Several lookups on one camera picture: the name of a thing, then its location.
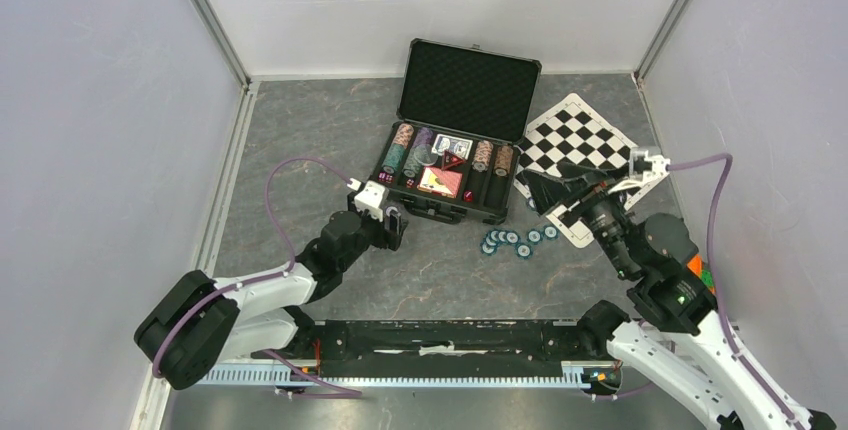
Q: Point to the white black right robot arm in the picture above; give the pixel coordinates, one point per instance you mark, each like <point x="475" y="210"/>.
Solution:
<point x="682" y="341"/>

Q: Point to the black red all-in triangle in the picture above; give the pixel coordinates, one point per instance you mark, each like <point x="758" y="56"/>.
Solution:
<point x="451" y="160"/>

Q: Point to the purple poker chip stack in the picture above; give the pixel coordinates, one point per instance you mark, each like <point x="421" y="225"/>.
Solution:
<point x="423" y="137"/>

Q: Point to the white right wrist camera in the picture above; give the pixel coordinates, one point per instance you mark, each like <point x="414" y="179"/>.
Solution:
<point x="647" y="164"/>

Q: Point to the green 50 chip lower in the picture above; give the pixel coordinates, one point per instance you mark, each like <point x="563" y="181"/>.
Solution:
<point x="524" y="251"/>

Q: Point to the teal poker chip stack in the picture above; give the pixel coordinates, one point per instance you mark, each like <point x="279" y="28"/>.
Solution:
<point x="392" y="158"/>

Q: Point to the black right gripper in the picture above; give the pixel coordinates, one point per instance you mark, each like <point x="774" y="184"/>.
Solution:
<point x="549" y="189"/>

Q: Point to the clear dealer button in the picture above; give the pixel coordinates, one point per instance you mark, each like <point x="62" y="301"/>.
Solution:
<point x="423" y="157"/>

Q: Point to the red playing card deck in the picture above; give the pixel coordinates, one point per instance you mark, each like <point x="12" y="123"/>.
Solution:
<point x="439" y="181"/>

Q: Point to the green yellow blue chip stack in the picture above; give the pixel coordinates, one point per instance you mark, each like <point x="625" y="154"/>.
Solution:
<point x="413" y="163"/>

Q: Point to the green 50 chip middle right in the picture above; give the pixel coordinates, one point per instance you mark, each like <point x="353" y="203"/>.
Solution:
<point x="535" y="237"/>

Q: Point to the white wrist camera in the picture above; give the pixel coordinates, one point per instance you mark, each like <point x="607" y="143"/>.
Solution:
<point x="368" y="197"/>
<point x="647" y="164"/>

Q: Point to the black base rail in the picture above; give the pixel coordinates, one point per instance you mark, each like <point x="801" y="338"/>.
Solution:
<point x="448" y="349"/>

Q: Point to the brown poker chip stack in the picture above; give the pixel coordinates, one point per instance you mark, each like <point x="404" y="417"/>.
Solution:
<point x="503" y="161"/>

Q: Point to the green 50 chip far right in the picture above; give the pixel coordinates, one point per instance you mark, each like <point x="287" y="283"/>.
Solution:
<point x="551" y="232"/>

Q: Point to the blue playing card deck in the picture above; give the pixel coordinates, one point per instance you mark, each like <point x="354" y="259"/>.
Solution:
<point x="460" y="147"/>

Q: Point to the black poker case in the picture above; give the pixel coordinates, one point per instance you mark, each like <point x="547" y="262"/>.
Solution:
<point x="469" y="93"/>

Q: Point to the orange blue poker chip stack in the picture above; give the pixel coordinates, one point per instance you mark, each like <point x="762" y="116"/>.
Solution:
<point x="482" y="155"/>

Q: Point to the black white chessboard mat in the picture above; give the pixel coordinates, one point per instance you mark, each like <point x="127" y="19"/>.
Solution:
<point x="571" y="131"/>

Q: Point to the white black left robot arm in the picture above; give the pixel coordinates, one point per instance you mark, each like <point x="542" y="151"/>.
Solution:
<point x="202" y="321"/>

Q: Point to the pink poker chip stack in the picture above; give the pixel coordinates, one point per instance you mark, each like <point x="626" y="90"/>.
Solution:
<point x="403" y="135"/>

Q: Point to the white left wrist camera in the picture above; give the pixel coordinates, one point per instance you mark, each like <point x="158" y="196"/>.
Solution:
<point x="368" y="197"/>

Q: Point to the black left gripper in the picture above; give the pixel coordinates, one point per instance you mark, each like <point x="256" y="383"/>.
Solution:
<point x="389" y="237"/>

